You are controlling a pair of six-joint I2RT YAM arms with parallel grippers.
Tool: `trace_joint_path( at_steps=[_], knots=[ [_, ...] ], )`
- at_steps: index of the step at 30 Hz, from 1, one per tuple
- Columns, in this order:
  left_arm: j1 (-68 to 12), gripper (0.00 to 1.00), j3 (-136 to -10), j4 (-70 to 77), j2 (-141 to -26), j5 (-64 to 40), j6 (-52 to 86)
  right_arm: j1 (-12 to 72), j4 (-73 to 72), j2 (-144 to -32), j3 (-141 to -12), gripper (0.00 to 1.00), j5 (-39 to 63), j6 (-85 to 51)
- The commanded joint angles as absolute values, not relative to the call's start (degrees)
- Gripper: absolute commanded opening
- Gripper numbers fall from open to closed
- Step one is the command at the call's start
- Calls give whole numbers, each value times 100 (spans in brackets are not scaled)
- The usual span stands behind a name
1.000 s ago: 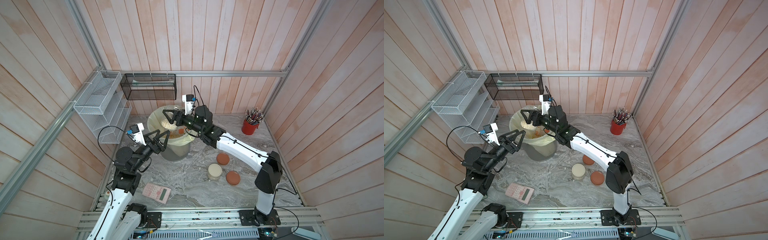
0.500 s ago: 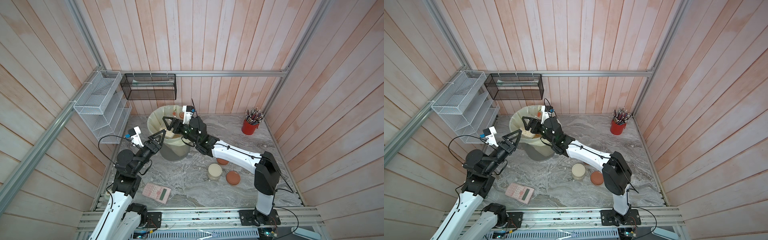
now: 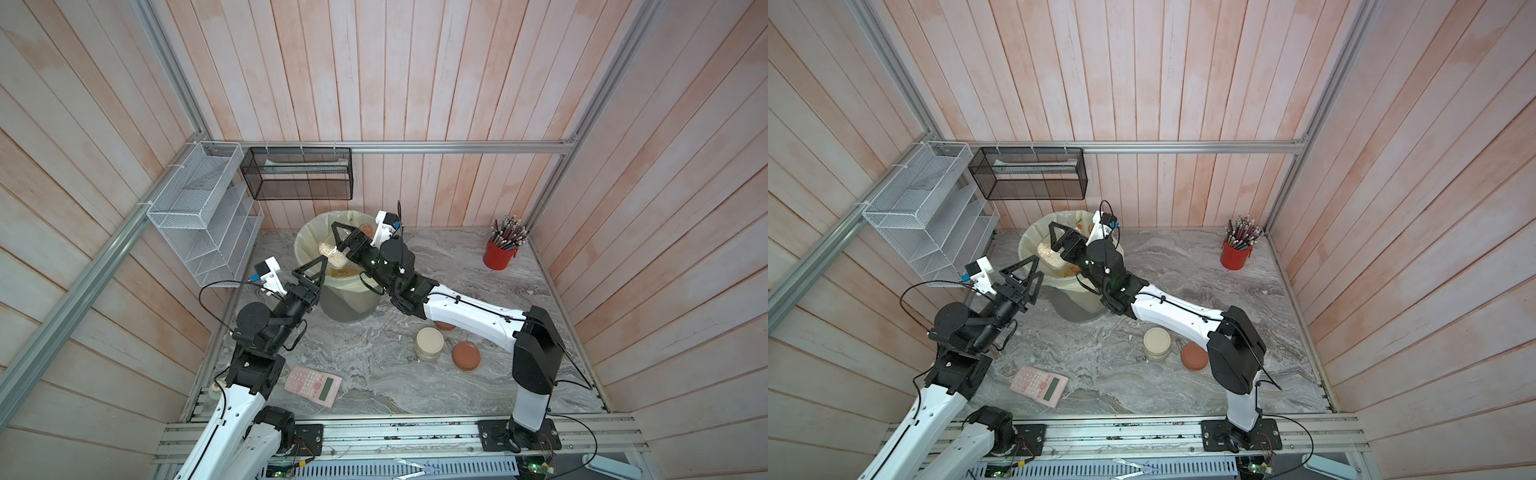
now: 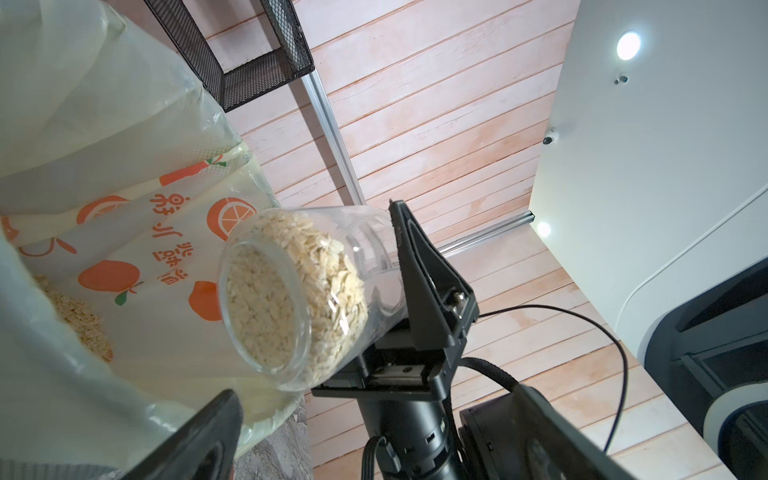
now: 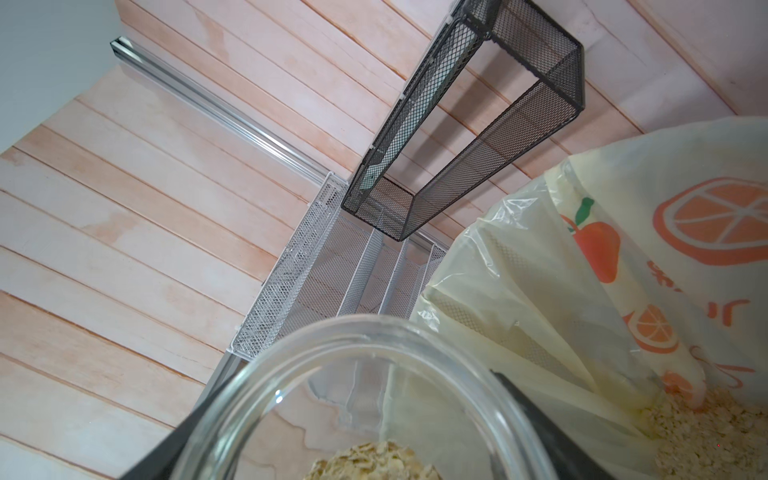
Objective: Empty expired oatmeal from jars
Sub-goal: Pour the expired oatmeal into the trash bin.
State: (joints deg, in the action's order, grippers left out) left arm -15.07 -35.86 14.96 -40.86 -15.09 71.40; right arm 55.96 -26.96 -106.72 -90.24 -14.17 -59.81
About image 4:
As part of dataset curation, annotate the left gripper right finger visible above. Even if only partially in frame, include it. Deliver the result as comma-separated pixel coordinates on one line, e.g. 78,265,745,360
459,384,632,479

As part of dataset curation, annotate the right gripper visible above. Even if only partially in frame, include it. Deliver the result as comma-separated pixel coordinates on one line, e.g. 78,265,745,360
312,200,479,479

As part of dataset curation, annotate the oatmeal jar with brown lid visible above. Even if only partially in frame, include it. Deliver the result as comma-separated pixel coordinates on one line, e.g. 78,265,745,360
218,206,407,392

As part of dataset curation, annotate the black wire mesh basket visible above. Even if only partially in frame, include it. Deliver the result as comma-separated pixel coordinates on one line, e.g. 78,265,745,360
146,0,315,112

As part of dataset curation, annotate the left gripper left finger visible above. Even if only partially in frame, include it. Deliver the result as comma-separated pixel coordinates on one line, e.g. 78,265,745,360
124,389,243,480

